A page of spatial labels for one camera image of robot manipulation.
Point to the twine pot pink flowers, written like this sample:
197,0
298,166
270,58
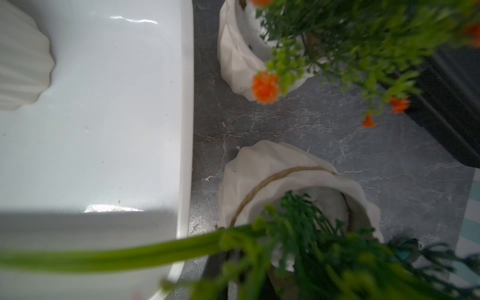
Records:
325,261

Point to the white rectangular storage tray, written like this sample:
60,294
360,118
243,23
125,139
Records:
103,159

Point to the twine pot orange flowers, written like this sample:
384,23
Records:
266,49

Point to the ribbed pot orange flowers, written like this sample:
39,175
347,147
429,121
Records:
26,61

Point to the black plastic tool case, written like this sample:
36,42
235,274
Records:
448,106

